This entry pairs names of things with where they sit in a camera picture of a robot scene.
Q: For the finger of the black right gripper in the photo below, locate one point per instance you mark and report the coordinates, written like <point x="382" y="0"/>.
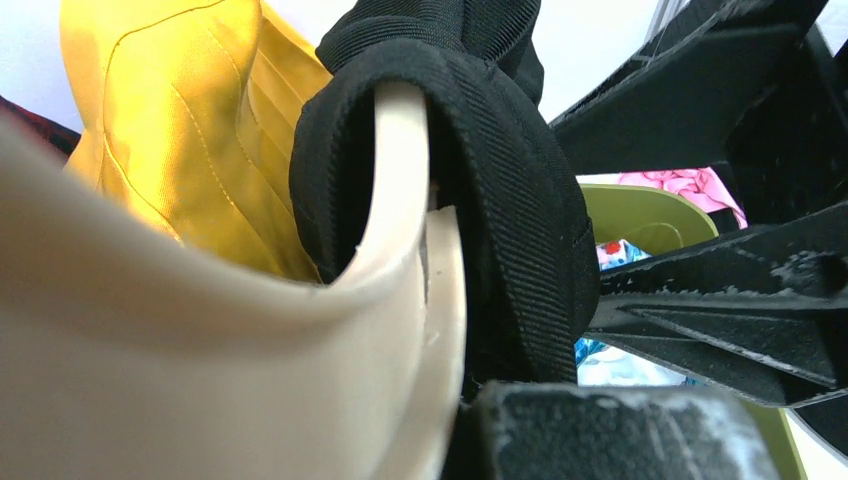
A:
<point x="729" y="318"/>

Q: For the beige wooden hanger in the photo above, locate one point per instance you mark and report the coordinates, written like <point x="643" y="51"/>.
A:
<point x="127" y="356"/>

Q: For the red plaid skirt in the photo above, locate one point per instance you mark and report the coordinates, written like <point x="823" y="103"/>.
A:
<point x="62" y="139"/>

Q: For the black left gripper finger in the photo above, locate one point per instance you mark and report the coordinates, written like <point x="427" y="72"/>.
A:
<point x="559" y="431"/>

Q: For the pink garment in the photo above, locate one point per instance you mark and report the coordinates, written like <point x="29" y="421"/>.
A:
<point x="701" y="186"/>

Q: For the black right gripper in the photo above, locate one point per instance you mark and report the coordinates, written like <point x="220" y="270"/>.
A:
<point x="762" y="70"/>

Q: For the black skirt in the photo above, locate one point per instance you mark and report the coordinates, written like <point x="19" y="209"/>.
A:
<point x="532" y="278"/>

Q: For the olive green plastic basket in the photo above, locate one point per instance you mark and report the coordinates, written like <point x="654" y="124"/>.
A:
<point x="632" y="223"/>

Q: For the yellow skirt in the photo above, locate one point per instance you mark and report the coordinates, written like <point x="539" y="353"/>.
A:
<point x="189" y="110"/>

